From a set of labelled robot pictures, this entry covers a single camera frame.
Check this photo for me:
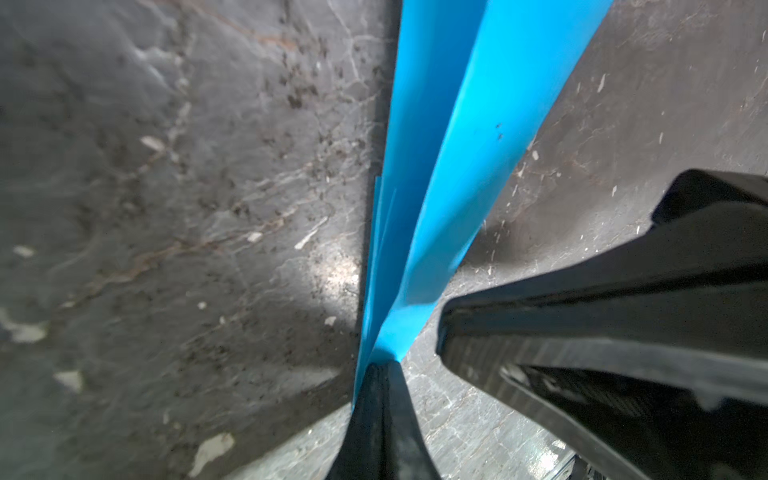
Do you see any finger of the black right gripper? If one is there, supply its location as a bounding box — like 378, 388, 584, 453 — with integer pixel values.
440, 335, 767, 479
436, 169, 767, 358

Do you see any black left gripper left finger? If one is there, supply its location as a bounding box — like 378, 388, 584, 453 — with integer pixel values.
326, 365, 384, 480

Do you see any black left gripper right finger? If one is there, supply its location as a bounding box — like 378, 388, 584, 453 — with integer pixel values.
383, 361, 441, 480

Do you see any blue square paper sheet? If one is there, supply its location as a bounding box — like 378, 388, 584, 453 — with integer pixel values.
356, 0, 610, 376

